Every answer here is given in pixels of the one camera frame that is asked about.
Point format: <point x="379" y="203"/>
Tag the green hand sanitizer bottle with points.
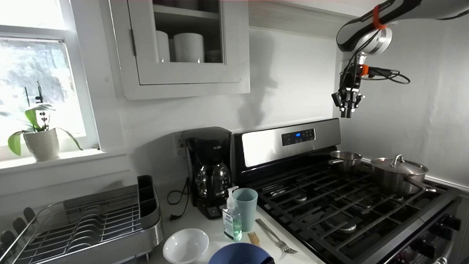
<point x="231" y="221"/>

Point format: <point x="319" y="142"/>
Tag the black cast iron stove grates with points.
<point x="341" y="206"/>

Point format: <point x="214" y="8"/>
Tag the white framed window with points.
<point x="34" y="74"/>

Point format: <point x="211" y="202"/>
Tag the blue bowl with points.
<point x="242" y="256"/>

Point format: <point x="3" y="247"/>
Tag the wrist camera with orange mount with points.
<point x="363" y="71"/>

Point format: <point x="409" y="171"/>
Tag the white wall cabinet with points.
<point x="302" y="12"/>

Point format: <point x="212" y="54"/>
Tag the steel dish rack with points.
<point x="88" y="230"/>

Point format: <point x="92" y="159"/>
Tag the stainless steel gas stove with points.
<point x="272" y="147"/>

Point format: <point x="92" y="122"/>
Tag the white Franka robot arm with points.
<point x="415" y="10"/>

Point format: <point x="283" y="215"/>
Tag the white glass door cabinet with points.
<point x="190" y="74"/>

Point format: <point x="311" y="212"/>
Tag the black drip coffee maker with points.
<point x="209" y="171"/>

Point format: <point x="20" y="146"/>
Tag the metal fork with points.
<point x="272" y="237"/>

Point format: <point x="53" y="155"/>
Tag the white plant pot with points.
<point x="41" y="144"/>

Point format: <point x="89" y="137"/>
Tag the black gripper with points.
<point x="350" y="83"/>

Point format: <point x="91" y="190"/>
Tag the white bowl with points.
<point x="184" y="244"/>

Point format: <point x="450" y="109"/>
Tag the green leafy plant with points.
<point x="31" y="118"/>

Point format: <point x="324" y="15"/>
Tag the narrow white canister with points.
<point x="163" y="46"/>

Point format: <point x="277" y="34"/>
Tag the wide white canister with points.
<point x="187" y="48"/>

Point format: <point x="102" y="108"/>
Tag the large steel pot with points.
<point x="396" y="181"/>

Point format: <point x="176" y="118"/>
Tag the stove control display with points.
<point x="297" y="137"/>

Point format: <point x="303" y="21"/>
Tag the steel pot lid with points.
<point x="407" y="168"/>

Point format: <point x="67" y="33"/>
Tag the round black burner cap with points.
<point x="300" y="199"/>
<point x="349" y="228"/>

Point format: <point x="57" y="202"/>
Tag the teal plastic cup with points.
<point x="246" y="208"/>

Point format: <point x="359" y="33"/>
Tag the black stove knob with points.
<point x="426" y="250"/>
<point x="451" y="224"/>

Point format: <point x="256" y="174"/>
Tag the small steel saucepan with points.
<point x="344" y="159"/>

